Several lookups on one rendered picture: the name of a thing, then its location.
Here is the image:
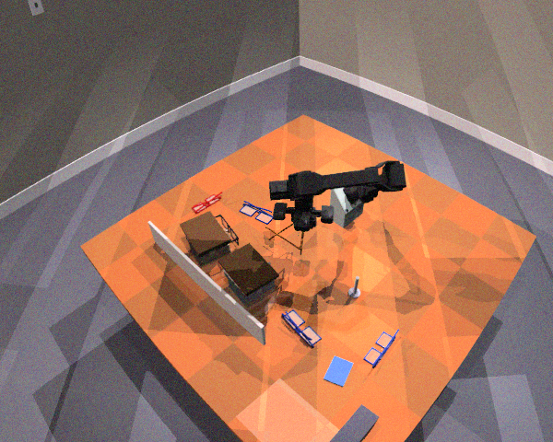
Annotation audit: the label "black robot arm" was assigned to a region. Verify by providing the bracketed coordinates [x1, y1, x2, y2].
[269, 160, 406, 231]

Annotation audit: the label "blue flat square tile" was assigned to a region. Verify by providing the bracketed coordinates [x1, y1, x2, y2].
[324, 356, 354, 387]

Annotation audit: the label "red glasses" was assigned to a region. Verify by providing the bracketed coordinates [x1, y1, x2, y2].
[192, 192, 223, 214]

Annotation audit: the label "white flat panel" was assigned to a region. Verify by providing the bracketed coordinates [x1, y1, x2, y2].
[148, 221, 265, 346]

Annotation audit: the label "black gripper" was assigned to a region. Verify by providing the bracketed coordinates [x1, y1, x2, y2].
[273, 198, 334, 224]

